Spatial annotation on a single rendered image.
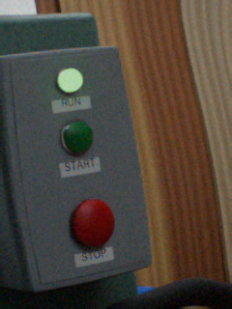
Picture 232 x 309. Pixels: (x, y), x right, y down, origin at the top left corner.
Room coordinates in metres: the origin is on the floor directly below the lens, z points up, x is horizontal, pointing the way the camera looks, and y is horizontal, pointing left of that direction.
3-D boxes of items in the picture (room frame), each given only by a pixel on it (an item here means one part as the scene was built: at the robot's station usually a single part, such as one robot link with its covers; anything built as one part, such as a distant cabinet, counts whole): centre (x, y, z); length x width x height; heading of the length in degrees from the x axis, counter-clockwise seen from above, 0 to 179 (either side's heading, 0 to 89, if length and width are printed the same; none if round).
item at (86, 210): (0.58, 0.01, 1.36); 0.03 x 0.01 x 0.03; 124
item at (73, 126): (0.58, 0.01, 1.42); 0.02 x 0.01 x 0.02; 124
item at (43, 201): (0.61, 0.03, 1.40); 0.10 x 0.06 x 0.16; 124
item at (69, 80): (0.58, 0.01, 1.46); 0.02 x 0.01 x 0.02; 124
